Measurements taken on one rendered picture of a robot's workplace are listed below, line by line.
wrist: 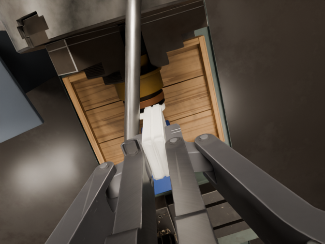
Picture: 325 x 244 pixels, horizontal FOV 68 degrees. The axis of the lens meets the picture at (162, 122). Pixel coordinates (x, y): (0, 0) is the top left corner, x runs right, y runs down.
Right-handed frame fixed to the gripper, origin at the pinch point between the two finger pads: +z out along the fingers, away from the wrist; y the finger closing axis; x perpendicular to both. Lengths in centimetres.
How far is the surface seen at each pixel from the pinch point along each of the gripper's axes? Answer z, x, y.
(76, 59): 13.5, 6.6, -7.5
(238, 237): 42, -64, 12
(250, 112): 137, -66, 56
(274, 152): 137, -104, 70
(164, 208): 31.2, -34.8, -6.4
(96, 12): 9.8, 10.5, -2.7
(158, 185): 22.3, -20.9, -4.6
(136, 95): 0.8, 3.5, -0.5
